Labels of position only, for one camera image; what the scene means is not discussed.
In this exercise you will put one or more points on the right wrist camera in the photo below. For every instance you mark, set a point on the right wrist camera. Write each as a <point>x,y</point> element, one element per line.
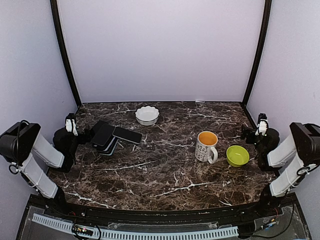
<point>262,125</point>

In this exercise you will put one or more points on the left black frame post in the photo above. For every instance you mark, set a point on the left black frame post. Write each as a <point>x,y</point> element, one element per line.
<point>63,52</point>

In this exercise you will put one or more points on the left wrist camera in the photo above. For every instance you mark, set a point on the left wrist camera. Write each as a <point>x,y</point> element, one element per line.
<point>70,124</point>

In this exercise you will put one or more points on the white fluted ceramic bowl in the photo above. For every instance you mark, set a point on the white fluted ceramic bowl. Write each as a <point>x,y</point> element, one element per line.
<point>147,115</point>

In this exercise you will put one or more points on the lime green bowl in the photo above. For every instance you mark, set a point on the lime green bowl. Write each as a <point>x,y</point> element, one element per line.
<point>237,156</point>

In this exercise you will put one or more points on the black phone case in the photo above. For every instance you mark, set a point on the black phone case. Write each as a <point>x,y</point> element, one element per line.
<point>102,135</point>

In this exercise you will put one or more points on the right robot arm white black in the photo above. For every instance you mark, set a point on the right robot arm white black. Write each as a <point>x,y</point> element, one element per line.
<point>296,156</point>

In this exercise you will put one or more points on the black front rail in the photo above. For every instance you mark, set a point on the black front rail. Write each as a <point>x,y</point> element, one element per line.
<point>230,214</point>

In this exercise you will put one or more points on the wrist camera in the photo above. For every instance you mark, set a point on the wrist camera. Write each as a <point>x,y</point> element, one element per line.
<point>70,124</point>
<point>262,125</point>

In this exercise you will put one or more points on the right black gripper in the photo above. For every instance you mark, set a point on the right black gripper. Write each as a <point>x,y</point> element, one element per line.
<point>244,134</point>

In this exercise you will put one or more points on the white slotted cable duct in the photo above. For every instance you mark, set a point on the white slotted cable duct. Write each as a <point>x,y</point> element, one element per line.
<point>121,231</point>

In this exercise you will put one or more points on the stacked phone with teal edge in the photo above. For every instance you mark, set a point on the stacked phone with teal edge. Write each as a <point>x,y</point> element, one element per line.
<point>108,151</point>

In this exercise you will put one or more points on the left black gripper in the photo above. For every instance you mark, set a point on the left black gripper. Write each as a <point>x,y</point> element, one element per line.
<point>83,140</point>

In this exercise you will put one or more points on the white patterned mug yellow inside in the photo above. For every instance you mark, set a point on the white patterned mug yellow inside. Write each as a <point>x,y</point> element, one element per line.
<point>205,149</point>

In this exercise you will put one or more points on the light blue smartphone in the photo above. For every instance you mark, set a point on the light blue smartphone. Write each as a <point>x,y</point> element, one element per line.
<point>127,135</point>

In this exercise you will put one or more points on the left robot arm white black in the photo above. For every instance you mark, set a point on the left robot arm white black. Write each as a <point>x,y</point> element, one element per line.
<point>23,143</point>

